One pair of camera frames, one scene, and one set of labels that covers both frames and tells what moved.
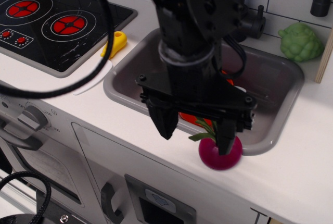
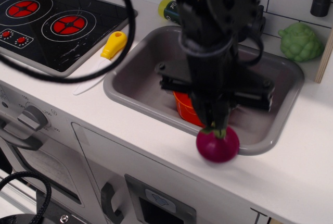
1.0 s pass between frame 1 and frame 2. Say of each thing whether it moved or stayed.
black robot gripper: moved
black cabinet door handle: stayed
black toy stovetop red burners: stayed
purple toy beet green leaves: moved
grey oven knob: stayed
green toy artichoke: stayed
